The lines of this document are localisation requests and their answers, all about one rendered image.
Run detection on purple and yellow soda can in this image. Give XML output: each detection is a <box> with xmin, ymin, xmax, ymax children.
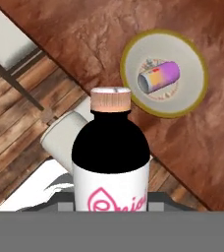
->
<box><xmin>137</xmin><ymin>60</ymin><xmax>181</xmax><ymax>95</ymax></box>

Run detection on black soda bottle white label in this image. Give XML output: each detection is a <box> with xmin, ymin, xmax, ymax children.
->
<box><xmin>71</xmin><ymin>87</ymin><xmax>151</xmax><ymax>213</ymax></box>

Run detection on white stool dark legs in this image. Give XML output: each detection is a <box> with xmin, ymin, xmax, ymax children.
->
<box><xmin>0</xmin><ymin>0</ymin><xmax>47</xmax><ymax>112</ymax></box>

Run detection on white bowl yellow rim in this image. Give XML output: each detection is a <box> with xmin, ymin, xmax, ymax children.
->
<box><xmin>119</xmin><ymin>29</ymin><xmax>210</xmax><ymax>119</ymax></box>

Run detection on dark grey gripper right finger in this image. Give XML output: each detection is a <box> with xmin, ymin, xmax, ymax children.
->
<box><xmin>146</xmin><ymin>191</ymin><xmax>198</xmax><ymax>213</ymax></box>

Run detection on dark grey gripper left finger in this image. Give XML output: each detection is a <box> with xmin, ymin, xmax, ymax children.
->
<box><xmin>21</xmin><ymin>192</ymin><xmax>76</xmax><ymax>213</ymax></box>

